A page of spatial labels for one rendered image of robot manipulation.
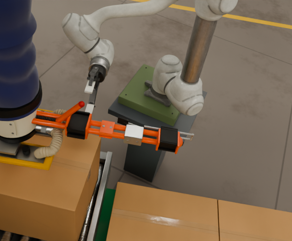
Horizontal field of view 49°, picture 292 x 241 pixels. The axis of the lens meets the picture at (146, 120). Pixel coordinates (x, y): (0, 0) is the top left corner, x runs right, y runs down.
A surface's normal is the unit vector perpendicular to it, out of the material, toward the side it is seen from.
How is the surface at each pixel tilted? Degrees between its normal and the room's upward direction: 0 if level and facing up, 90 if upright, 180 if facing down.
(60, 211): 90
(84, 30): 62
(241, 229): 0
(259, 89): 0
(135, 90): 1
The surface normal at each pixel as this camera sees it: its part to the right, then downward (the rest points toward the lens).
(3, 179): 0.15, -0.66
